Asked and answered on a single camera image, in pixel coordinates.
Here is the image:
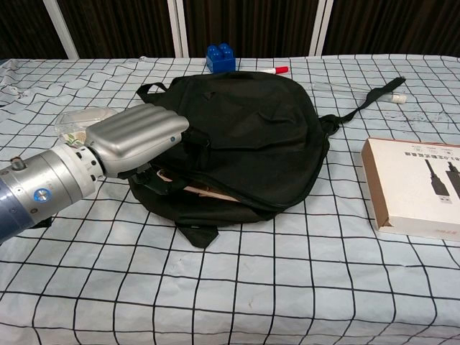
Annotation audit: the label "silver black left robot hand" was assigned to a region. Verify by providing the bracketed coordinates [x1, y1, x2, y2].
[85, 103, 211, 196]

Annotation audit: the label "brown spiral notebook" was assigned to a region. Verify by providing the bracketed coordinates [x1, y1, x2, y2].
[157, 170, 239, 203]

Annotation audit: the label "black fabric backpack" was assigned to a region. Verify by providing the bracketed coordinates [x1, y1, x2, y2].
[127, 70, 408, 249]

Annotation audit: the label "clear plastic water bottle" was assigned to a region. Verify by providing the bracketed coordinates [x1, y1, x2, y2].
[55, 107, 118, 148]

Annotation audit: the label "blue toy building block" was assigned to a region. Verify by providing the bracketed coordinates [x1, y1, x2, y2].
[205, 42, 237, 74]

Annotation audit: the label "white black checkered tablecloth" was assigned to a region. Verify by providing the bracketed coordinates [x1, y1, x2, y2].
[0, 53, 460, 345]

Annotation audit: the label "clear tube white cap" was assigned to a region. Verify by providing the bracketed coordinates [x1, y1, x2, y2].
[354, 88, 408, 106]

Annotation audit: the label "white upright frame post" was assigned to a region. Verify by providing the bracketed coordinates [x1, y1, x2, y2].
[168, 0, 190, 58]

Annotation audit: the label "white slanted frame post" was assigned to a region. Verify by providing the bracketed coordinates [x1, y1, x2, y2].
[308, 0, 334, 57]
[42, 0, 80, 60]

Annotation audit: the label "white cardboard cable box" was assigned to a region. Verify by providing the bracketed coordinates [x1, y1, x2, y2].
[360, 137, 460, 239]

